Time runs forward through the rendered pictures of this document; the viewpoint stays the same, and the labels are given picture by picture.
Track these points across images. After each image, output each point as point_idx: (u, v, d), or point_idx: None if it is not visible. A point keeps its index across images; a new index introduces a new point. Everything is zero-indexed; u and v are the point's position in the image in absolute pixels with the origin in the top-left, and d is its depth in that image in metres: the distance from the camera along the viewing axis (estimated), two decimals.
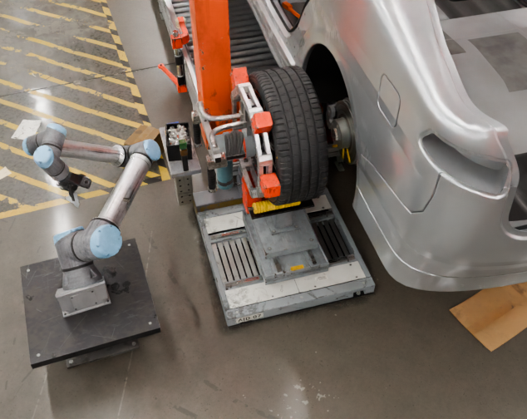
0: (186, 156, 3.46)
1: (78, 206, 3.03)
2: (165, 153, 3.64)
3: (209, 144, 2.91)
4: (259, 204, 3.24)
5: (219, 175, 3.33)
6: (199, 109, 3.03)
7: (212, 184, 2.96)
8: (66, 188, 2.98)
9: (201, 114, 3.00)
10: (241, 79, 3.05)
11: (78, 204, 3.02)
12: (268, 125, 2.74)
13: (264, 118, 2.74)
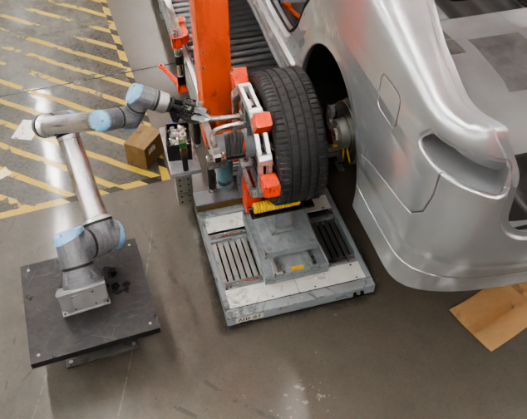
0: (186, 156, 3.46)
1: (208, 117, 2.87)
2: (165, 153, 3.64)
3: (209, 144, 2.91)
4: (259, 204, 3.24)
5: (219, 175, 3.33)
6: None
7: (212, 184, 2.96)
8: None
9: None
10: (241, 79, 3.05)
11: (204, 116, 2.86)
12: (268, 125, 2.74)
13: (264, 118, 2.74)
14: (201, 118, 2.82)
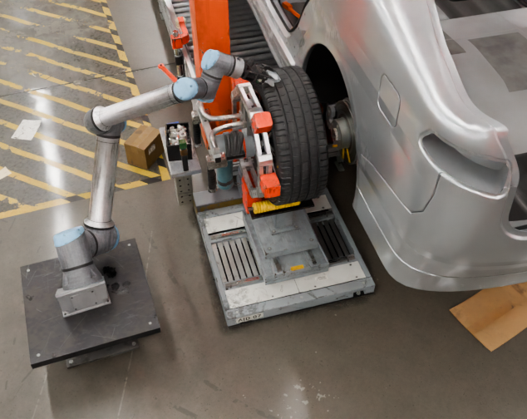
0: (186, 156, 3.46)
1: (278, 78, 2.87)
2: (165, 153, 3.64)
3: (209, 144, 2.91)
4: (259, 204, 3.24)
5: (219, 175, 3.33)
6: (199, 109, 3.03)
7: (212, 184, 2.96)
8: (263, 71, 2.78)
9: (201, 114, 3.00)
10: (241, 79, 3.05)
11: None
12: (268, 125, 2.74)
13: (264, 118, 2.74)
14: (270, 83, 2.85)
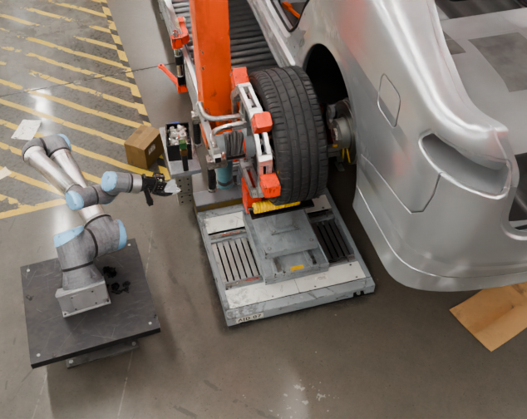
0: (186, 156, 3.46)
1: (178, 189, 3.09)
2: (165, 153, 3.64)
3: (209, 144, 2.91)
4: (259, 204, 3.24)
5: (219, 175, 3.33)
6: (199, 109, 3.03)
7: (212, 184, 2.96)
8: None
9: (201, 114, 3.00)
10: (241, 79, 3.05)
11: None
12: (268, 125, 2.74)
13: (264, 118, 2.74)
14: (173, 189, 3.04)
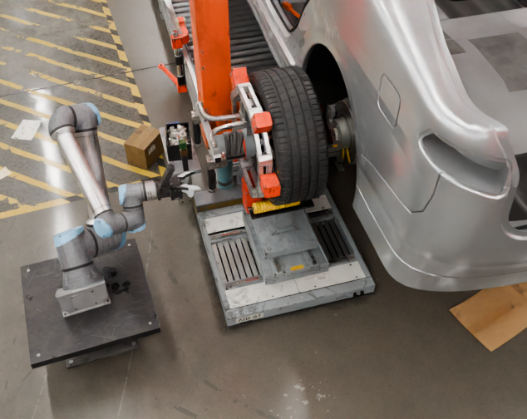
0: (186, 156, 3.46)
1: (199, 187, 2.88)
2: (165, 153, 3.64)
3: (209, 144, 2.91)
4: (259, 204, 3.24)
5: (219, 175, 3.33)
6: (199, 109, 3.03)
7: (212, 184, 2.96)
8: (178, 192, 2.92)
9: (201, 114, 3.00)
10: (241, 79, 3.05)
11: (195, 186, 2.88)
12: (268, 125, 2.74)
13: (264, 118, 2.74)
14: (185, 179, 2.99)
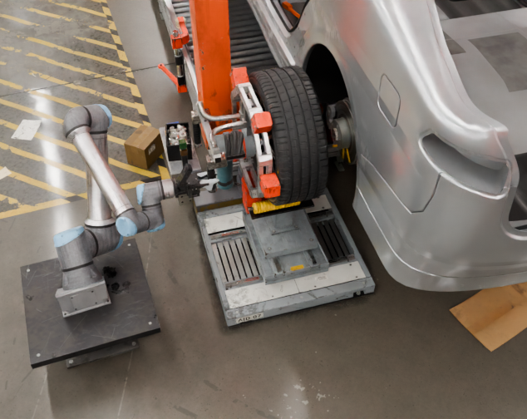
0: (186, 156, 3.46)
1: (218, 179, 2.94)
2: (165, 153, 3.64)
3: (209, 144, 2.91)
4: (259, 204, 3.24)
5: (219, 175, 3.33)
6: (199, 109, 3.03)
7: (212, 184, 2.96)
8: (195, 190, 2.94)
9: (201, 114, 3.00)
10: (241, 79, 3.05)
11: (214, 179, 2.93)
12: (268, 125, 2.74)
13: (264, 118, 2.74)
14: (206, 177, 2.99)
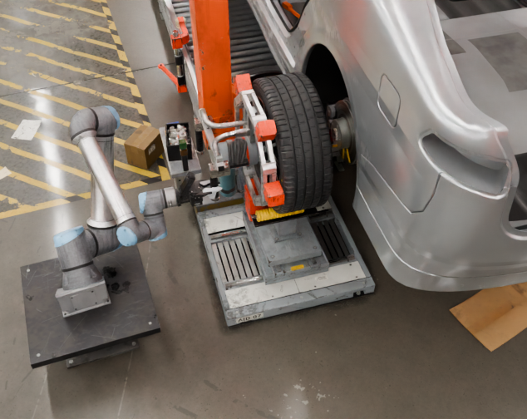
0: (186, 156, 3.46)
1: (220, 187, 2.90)
2: (165, 153, 3.64)
3: (211, 152, 2.87)
4: (263, 211, 3.20)
5: (221, 183, 3.29)
6: (201, 116, 2.99)
7: None
8: (198, 199, 2.90)
9: (204, 121, 2.96)
10: (244, 86, 3.01)
11: (217, 187, 2.89)
12: (272, 133, 2.70)
13: (268, 126, 2.71)
14: (209, 186, 2.95)
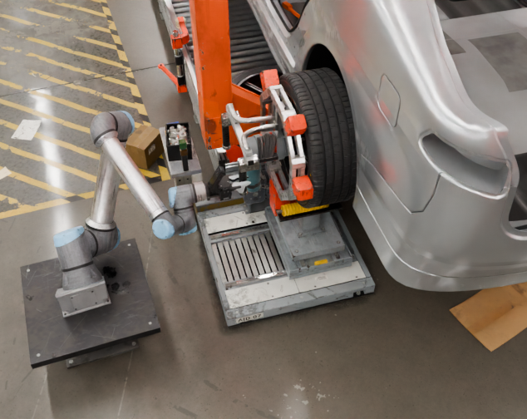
0: (186, 156, 3.46)
1: (249, 181, 2.93)
2: (165, 153, 3.64)
3: (240, 146, 2.90)
4: (288, 206, 3.23)
5: (246, 178, 3.31)
6: (229, 111, 3.01)
7: None
8: (227, 193, 2.93)
9: (232, 116, 2.99)
10: (272, 81, 3.03)
11: (246, 181, 2.92)
12: (302, 127, 2.73)
13: (298, 120, 2.73)
14: (238, 180, 2.97)
